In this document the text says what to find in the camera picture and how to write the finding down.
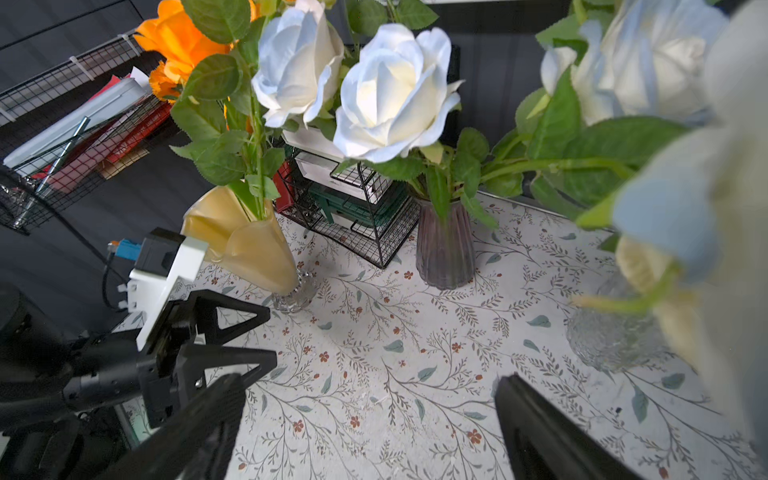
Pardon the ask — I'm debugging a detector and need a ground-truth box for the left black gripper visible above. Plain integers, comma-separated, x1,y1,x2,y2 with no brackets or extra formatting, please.
1,287,278,479

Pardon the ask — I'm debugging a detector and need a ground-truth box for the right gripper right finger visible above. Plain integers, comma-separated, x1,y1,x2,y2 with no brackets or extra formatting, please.
494,374,640,480

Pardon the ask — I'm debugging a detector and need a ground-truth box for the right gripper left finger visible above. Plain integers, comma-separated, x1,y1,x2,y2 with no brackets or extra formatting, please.
99,374,246,480

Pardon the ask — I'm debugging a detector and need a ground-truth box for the red leather wallet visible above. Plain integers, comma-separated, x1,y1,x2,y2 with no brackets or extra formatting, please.
273,160,295,213

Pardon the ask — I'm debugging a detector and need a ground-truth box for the cream rose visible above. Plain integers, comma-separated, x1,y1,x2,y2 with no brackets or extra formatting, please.
615,235,699,370

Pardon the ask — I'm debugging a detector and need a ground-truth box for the orange marigold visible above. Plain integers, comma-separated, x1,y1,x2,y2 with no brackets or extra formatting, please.
148,60,190,104

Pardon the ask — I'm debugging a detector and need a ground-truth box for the white rose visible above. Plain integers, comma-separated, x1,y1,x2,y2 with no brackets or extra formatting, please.
479,1,729,218
251,1,345,128
333,23,462,164

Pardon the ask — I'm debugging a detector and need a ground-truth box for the yellow wavy glass vase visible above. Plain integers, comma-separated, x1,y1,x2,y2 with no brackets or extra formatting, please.
181,186,315,313

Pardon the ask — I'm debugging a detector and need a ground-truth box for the clear glass vase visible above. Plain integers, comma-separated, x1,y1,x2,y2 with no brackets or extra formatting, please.
566,307,669,373

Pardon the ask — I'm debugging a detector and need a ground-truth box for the floral patterned table mat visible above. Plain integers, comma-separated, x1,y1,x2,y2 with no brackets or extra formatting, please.
227,198,764,479

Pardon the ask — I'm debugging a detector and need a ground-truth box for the purple ribbed glass vase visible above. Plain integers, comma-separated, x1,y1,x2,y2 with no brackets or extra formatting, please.
416,199,475,290

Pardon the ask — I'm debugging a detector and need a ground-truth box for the white book lower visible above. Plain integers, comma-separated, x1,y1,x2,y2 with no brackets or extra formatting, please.
295,151,393,204

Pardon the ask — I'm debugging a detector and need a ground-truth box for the light blue flat case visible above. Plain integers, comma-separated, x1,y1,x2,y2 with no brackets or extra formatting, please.
3,78,149,176

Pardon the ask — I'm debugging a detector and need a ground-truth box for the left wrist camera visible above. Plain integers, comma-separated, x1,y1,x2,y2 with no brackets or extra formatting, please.
115,228,209,350

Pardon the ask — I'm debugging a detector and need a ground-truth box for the black wire desk organizer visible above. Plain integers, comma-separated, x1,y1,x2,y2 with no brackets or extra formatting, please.
274,143,419,268

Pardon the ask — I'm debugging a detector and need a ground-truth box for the black wire side basket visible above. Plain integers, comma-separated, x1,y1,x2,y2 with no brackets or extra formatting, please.
1,34,177,234

